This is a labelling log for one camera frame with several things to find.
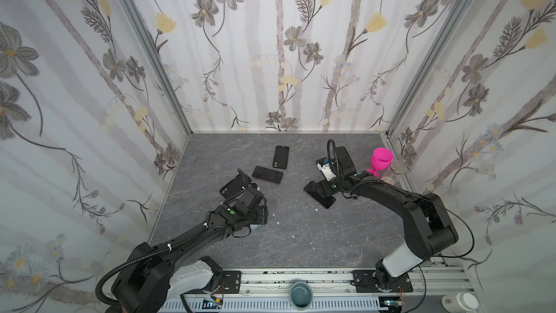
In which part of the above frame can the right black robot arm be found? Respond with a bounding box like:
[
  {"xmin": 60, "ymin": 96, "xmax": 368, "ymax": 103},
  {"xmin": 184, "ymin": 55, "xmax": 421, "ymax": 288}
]
[{"xmin": 304, "ymin": 139, "xmax": 458, "ymax": 292}]

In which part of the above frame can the black phone case left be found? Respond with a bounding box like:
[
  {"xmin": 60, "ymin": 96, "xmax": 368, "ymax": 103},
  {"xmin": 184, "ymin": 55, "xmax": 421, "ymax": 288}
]
[{"xmin": 220, "ymin": 169, "xmax": 251, "ymax": 199}]

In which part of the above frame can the white slotted cable duct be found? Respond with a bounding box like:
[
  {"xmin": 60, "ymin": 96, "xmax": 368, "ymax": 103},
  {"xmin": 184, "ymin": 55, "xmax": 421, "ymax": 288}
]
[{"xmin": 186, "ymin": 296, "xmax": 388, "ymax": 312}]

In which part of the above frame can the purple-edged phone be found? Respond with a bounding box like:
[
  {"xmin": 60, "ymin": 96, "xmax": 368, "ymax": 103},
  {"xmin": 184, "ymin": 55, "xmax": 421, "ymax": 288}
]
[
  {"xmin": 252, "ymin": 166, "xmax": 283, "ymax": 184},
  {"xmin": 303, "ymin": 181, "xmax": 336, "ymax": 209}
]

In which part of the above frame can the teal round cup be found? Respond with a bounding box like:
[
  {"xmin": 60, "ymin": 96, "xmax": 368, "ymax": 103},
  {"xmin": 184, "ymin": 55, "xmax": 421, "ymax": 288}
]
[{"xmin": 289, "ymin": 282, "xmax": 314, "ymax": 310}]

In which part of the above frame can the black case upper centre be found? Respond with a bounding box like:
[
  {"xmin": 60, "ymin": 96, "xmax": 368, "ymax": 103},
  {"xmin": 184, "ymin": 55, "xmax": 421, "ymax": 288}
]
[{"xmin": 273, "ymin": 146, "xmax": 290, "ymax": 170}]

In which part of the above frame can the blue-edged phone upper right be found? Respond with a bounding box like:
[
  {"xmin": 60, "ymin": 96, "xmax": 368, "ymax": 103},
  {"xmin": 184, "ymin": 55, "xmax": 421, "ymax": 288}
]
[{"xmin": 333, "ymin": 146, "xmax": 357, "ymax": 176}]

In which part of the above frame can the aluminium front rail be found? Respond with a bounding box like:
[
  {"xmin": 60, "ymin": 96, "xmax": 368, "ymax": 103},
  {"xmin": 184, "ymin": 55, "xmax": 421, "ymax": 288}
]
[{"xmin": 226, "ymin": 266, "xmax": 474, "ymax": 298}]

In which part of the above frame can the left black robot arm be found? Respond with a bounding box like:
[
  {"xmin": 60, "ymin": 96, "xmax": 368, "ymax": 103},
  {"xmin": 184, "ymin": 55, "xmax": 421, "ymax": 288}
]
[{"xmin": 95, "ymin": 186, "xmax": 269, "ymax": 312}]

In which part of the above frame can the pink plastic goblet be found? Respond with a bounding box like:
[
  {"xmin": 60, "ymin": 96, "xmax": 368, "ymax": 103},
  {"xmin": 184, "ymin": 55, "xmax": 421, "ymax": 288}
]
[{"xmin": 366, "ymin": 148, "xmax": 394, "ymax": 179}]

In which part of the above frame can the purple-edged phone centre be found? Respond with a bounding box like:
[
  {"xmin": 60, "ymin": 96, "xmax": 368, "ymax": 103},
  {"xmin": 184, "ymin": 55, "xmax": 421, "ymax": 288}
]
[{"xmin": 252, "ymin": 166, "xmax": 283, "ymax": 184}]

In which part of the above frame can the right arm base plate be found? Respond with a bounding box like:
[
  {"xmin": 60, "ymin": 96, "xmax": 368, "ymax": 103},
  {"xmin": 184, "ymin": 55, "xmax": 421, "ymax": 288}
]
[{"xmin": 351, "ymin": 269, "xmax": 414, "ymax": 294}]

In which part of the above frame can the clear jar with cork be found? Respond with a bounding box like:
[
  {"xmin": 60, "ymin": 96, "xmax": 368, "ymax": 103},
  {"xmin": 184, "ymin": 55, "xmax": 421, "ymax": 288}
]
[{"xmin": 381, "ymin": 160, "xmax": 408, "ymax": 185}]

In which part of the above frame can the purple-edged phone right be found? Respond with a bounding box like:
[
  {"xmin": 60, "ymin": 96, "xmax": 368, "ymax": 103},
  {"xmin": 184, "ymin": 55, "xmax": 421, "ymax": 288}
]
[{"xmin": 303, "ymin": 181, "xmax": 336, "ymax": 209}]

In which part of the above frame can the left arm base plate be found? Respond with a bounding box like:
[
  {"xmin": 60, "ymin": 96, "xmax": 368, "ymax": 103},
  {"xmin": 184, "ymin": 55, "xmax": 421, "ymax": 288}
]
[{"xmin": 210, "ymin": 270, "xmax": 242, "ymax": 295}]

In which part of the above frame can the white bottle bottom right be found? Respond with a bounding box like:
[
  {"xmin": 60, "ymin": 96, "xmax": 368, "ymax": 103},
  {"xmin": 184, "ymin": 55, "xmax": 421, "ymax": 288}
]
[{"xmin": 441, "ymin": 292, "xmax": 479, "ymax": 313}]

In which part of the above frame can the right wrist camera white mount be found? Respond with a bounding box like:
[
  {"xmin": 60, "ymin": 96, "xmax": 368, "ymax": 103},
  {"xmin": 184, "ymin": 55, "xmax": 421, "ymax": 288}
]
[{"xmin": 317, "ymin": 158, "xmax": 337, "ymax": 181}]

